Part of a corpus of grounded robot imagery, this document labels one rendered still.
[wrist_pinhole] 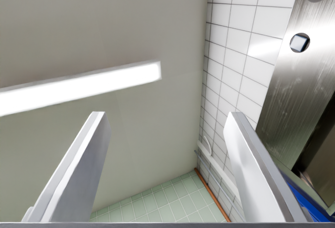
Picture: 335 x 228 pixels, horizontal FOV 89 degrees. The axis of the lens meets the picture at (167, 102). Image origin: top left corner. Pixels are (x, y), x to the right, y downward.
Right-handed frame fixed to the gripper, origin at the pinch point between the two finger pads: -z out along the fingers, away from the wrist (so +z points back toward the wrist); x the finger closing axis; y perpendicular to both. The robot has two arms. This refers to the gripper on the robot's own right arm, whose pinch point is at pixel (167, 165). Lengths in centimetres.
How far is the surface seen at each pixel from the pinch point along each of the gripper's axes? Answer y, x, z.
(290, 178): 65, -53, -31
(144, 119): 78, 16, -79
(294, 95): 31, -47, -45
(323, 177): 52, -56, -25
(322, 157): 46, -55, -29
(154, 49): 32, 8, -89
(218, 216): 154, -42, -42
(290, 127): 44, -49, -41
